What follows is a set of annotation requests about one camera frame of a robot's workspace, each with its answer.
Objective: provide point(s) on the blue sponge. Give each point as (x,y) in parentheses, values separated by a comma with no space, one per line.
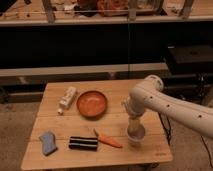
(48,143)

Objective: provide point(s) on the orange pepper with green stem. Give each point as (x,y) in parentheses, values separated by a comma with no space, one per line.
(107,140)

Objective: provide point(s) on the white plastic bottle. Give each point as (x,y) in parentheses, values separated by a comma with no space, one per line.
(67,99)

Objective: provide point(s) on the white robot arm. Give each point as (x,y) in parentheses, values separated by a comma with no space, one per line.
(148,94)

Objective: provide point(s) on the black box on shelf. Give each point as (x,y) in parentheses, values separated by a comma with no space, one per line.
(190,59)

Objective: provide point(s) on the metal shelf rail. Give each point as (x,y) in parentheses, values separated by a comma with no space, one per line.
(29,75)

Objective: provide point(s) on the black white striped block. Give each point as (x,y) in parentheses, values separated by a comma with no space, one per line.
(83,143)

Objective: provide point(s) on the white ceramic cup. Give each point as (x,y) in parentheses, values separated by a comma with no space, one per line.
(135,133)

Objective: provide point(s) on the wooden table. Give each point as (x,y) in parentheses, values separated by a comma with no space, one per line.
(152,149)

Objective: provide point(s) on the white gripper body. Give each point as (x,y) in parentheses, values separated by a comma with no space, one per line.
(134,115)

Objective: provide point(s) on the orange ceramic bowl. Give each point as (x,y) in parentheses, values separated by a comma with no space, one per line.
(92,103)

